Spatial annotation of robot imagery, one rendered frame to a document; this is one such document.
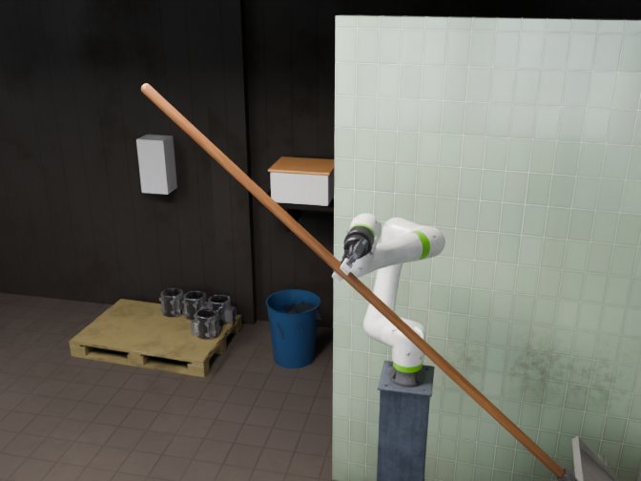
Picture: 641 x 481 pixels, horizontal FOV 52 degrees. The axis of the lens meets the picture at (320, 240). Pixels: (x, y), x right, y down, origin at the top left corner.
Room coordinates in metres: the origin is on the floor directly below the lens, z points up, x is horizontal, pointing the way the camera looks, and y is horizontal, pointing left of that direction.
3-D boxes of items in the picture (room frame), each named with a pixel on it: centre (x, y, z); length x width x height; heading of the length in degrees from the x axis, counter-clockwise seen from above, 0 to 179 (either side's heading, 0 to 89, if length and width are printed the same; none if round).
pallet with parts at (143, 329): (4.70, 1.31, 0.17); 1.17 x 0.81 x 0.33; 78
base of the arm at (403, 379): (2.43, -0.37, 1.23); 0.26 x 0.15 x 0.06; 168
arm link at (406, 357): (2.38, -0.35, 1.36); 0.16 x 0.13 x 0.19; 44
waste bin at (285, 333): (4.45, 0.19, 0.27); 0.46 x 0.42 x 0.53; 61
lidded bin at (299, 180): (4.68, 0.11, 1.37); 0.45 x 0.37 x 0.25; 78
